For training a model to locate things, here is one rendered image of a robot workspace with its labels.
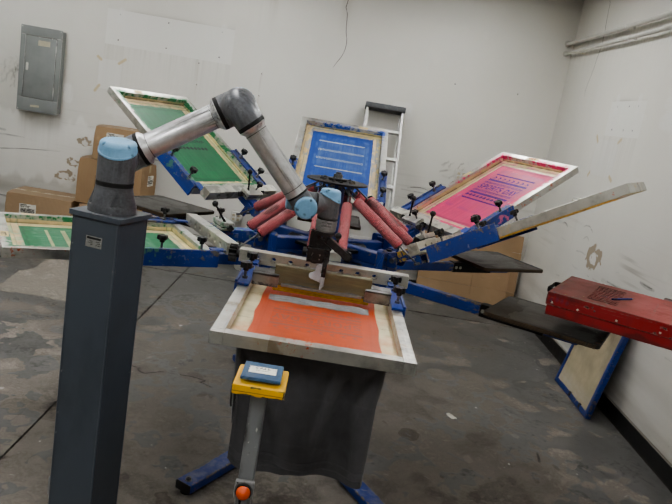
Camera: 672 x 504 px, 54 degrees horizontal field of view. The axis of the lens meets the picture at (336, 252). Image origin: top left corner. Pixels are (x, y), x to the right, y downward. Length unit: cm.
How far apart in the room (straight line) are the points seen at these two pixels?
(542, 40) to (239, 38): 284
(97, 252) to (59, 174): 489
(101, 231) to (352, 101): 455
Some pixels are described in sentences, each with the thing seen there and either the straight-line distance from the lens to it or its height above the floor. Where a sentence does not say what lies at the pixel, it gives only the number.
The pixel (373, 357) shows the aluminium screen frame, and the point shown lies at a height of 99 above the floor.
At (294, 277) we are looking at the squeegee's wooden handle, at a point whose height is 102.
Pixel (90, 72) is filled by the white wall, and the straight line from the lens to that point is 690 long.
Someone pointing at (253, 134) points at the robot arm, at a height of 152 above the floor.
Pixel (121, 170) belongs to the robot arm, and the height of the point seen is 134.
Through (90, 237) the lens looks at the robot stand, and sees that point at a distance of 220.
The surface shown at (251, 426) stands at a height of 82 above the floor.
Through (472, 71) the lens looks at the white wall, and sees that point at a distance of 658.
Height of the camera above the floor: 163
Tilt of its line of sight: 12 degrees down
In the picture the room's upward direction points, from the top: 10 degrees clockwise
